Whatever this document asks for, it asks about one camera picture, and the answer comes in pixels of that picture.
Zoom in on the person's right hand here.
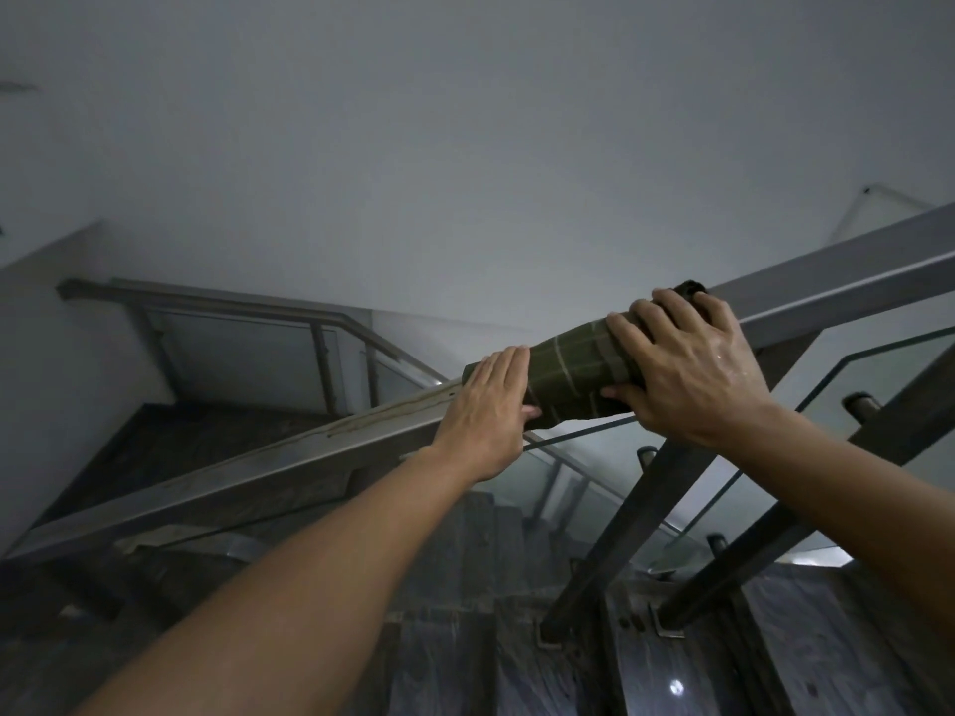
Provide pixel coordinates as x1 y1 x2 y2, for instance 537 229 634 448
600 289 777 450

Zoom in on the person's left hand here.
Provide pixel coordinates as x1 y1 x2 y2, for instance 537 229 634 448
429 344 543 486

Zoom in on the green checked cleaning cloth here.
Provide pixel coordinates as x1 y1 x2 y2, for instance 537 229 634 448
461 280 708 432

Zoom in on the person's left forearm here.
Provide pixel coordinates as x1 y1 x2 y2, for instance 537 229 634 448
73 444 480 716

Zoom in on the person's right forearm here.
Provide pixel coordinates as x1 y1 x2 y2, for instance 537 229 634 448
712 398 955 643

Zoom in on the narrow glass railing panel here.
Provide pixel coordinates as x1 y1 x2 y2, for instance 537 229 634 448
477 413 713 576

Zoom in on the large glass railing panel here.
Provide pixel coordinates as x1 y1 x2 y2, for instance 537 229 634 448
648 324 955 576

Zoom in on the frosted glass railing panel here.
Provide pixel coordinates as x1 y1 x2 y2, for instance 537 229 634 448
148 309 333 415

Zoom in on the short steel stair handrail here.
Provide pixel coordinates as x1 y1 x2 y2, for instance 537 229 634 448
56 277 450 387

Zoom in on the dark marble staircase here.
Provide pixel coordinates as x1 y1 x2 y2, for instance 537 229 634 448
0 401 955 716

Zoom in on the long steel stair handrail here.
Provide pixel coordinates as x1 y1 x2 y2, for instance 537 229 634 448
3 203 955 564

